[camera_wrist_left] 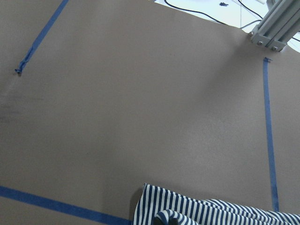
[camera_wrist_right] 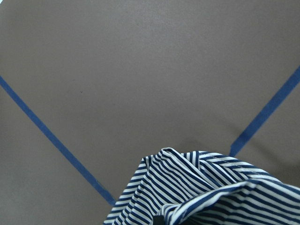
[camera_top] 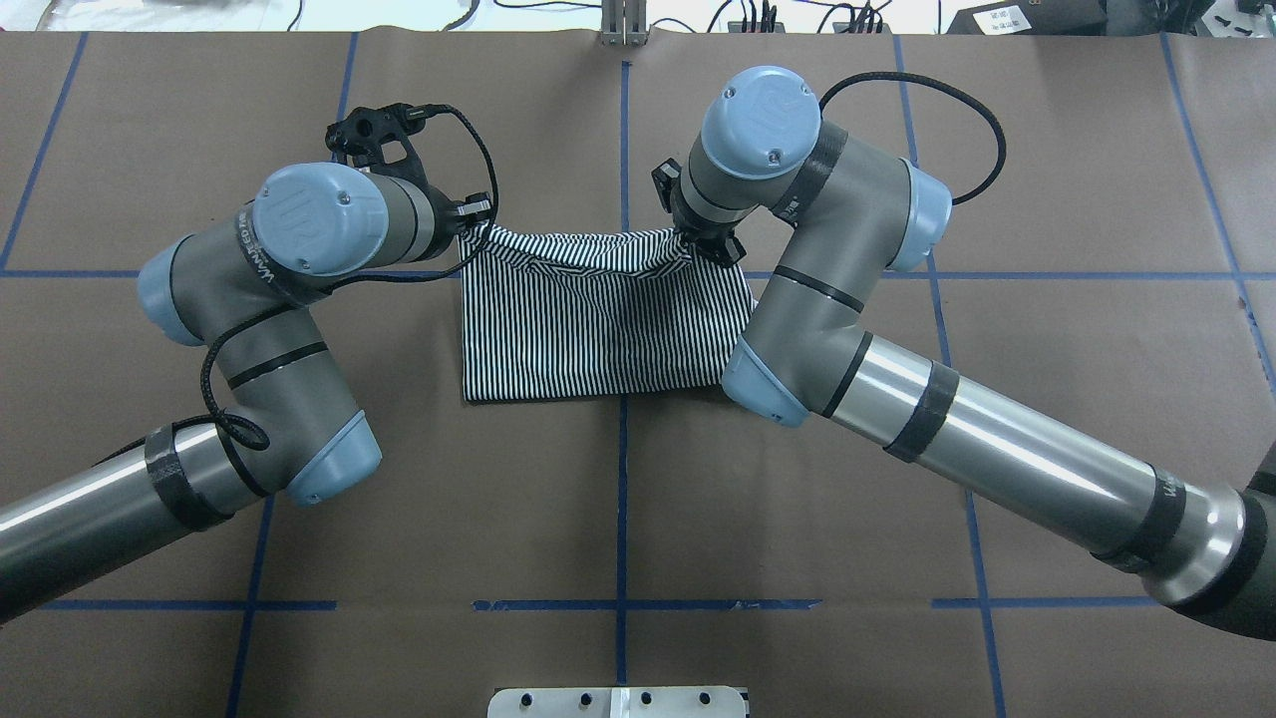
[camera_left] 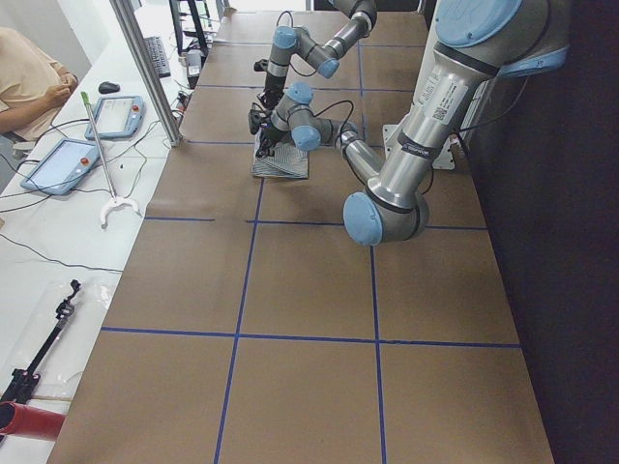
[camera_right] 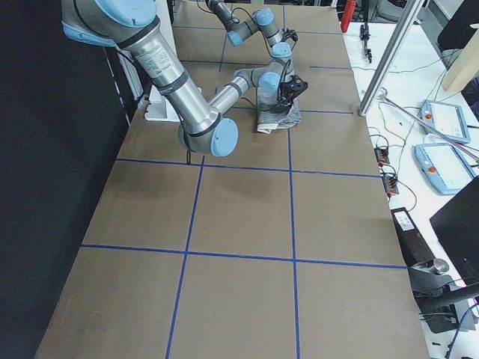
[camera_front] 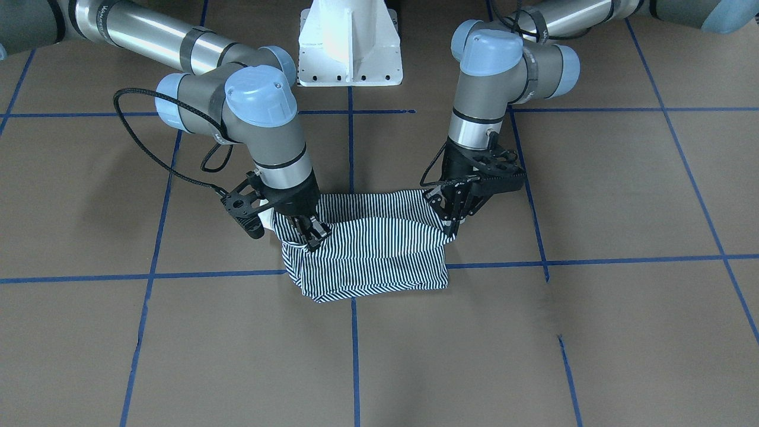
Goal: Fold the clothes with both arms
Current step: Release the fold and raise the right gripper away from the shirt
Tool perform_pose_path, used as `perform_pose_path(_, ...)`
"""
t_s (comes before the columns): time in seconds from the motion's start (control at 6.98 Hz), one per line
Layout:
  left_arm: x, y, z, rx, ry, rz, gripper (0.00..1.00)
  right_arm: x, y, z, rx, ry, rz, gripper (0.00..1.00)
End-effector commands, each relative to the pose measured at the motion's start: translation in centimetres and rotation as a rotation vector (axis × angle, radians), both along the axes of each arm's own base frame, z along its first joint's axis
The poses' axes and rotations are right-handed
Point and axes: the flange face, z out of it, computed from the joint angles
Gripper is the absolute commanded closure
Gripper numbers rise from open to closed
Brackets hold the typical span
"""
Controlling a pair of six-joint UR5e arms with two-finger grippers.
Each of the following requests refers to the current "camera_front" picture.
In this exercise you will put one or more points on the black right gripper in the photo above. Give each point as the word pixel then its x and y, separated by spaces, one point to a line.
pixel 295 202

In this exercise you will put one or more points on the blue white striped polo shirt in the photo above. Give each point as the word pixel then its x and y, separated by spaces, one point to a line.
pixel 379 242

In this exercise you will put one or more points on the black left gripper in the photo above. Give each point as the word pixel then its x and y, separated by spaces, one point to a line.
pixel 455 164

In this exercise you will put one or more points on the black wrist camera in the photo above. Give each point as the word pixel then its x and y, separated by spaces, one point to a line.
pixel 498 172
pixel 239 204

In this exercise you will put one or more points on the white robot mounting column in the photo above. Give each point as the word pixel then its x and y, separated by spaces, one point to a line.
pixel 349 44

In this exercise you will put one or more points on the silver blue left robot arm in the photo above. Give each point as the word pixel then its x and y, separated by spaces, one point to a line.
pixel 518 58

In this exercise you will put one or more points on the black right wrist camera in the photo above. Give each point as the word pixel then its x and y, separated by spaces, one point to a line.
pixel 239 204

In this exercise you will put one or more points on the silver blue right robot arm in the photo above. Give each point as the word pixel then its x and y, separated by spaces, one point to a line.
pixel 226 90

